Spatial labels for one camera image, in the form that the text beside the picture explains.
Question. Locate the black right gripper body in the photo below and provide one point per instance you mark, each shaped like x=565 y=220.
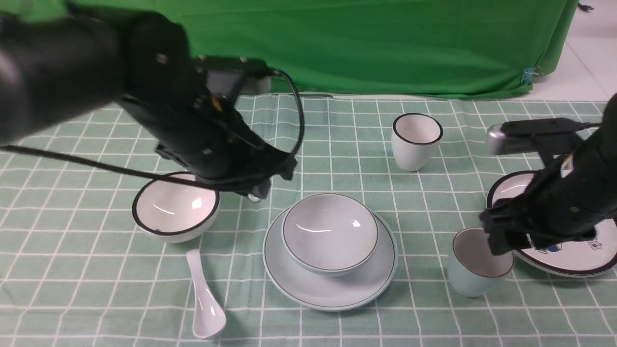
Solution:
x=563 y=202

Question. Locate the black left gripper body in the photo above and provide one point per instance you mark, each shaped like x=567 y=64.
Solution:
x=204 y=133

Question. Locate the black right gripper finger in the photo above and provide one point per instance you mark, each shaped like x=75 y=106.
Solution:
x=502 y=242

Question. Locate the pale blue cup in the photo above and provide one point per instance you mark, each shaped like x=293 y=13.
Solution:
x=471 y=267

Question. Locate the white spoon with print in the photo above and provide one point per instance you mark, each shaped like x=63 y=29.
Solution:
x=253 y=198

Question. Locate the pale blue bowl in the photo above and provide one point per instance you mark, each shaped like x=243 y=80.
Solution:
x=330 y=234

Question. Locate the plain white spoon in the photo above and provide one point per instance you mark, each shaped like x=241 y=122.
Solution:
x=209 y=317

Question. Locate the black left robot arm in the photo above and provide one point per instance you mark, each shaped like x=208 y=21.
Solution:
x=53 y=71

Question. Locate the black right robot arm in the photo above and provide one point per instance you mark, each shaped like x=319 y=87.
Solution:
x=575 y=191

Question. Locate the illustrated black-rimmed plate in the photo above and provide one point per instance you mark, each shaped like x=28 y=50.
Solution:
x=569 y=259

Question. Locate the white black-rimmed bowl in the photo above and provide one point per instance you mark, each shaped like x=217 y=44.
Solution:
x=174 y=212

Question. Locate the blue binder clip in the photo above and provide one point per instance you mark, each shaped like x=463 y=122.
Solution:
x=528 y=76

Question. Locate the white black-rimmed cup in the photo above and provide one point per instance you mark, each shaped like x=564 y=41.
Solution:
x=414 y=139

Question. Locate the green backdrop cloth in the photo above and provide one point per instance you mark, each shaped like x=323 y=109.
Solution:
x=438 y=48

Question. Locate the pale blue plate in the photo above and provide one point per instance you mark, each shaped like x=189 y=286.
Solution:
x=322 y=292

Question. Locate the green checkered tablecloth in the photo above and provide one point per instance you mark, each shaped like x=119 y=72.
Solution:
x=77 y=272

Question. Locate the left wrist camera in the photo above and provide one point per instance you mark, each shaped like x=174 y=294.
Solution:
x=224 y=74

